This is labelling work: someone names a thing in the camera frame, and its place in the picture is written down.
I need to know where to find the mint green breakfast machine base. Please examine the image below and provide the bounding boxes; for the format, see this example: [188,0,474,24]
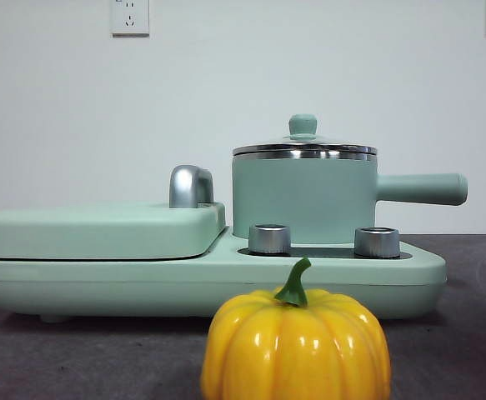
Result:
[0,227,448,324]

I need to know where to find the glass lid with green knob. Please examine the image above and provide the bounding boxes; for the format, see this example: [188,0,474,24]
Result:
[232,113,378,157]

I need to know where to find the mint green pot with handle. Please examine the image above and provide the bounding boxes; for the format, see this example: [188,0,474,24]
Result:
[230,149,469,245]

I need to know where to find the black control panel plate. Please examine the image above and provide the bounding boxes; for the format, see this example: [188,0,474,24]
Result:
[237,245,413,260]

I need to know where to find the silver control dial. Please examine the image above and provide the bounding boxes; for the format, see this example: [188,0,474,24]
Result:
[353,227,401,258]
[248,223,293,256]

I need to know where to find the silver griddle cover handle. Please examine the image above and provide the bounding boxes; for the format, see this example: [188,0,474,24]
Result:
[168,165,215,208]

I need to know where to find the white wall socket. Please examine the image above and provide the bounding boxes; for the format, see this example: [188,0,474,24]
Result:
[111,0,150,38]

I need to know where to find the yellow pumpkin with green stem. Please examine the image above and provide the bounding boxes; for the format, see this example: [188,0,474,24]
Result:
[199,257,393,400]

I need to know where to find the mint green griddle cover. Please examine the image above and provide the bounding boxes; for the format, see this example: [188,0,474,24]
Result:
[0,201,228,261]

